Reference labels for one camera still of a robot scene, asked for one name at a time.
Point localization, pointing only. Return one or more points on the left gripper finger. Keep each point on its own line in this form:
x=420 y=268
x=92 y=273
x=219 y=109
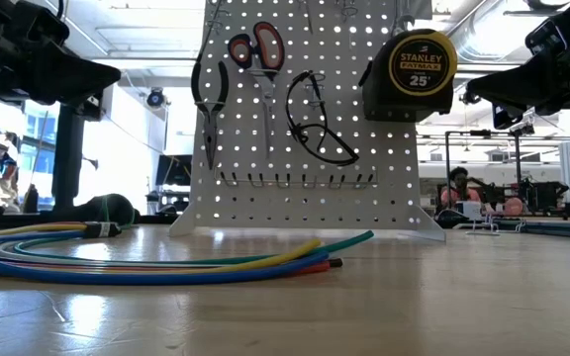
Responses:
x=89 y=106
x=67 y=74

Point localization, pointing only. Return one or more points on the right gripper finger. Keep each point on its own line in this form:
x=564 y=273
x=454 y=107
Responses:
x=505 y=118
x=507 y=84

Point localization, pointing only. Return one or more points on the yellow black tape measure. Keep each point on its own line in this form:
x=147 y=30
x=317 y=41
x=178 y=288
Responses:
x=421 y=64

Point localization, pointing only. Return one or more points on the chrome combination wrench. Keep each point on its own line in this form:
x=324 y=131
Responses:
x=403 y=20

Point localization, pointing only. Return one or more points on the clear safety glasses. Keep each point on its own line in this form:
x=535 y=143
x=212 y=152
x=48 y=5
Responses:
x=299 y=131

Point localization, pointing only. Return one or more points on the white metal pegboard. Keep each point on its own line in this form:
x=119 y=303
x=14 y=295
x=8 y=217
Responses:
x=305 y=222

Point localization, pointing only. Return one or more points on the black pole rig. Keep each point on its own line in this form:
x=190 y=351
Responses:
x=517 y=163

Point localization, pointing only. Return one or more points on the black background equipment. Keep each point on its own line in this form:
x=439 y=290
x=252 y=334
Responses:
x=542 y=195

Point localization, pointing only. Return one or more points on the white background container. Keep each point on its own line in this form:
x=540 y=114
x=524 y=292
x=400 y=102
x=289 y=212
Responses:
x=470 y=210

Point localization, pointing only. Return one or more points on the black computer monitor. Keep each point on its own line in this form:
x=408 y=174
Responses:
x=173 y=170

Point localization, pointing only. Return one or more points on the small dark bottle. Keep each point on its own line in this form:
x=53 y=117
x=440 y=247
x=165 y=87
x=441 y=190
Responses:
x=30 y=200

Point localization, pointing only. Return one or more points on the multi prong tool rack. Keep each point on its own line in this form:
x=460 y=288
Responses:
x=295 y=182

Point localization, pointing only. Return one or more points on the black upright post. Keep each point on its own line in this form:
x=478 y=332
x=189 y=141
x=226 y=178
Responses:
x=67 y=163

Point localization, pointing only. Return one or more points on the round black ceiling camera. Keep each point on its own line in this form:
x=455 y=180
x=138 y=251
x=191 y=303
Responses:
x=155 y=99

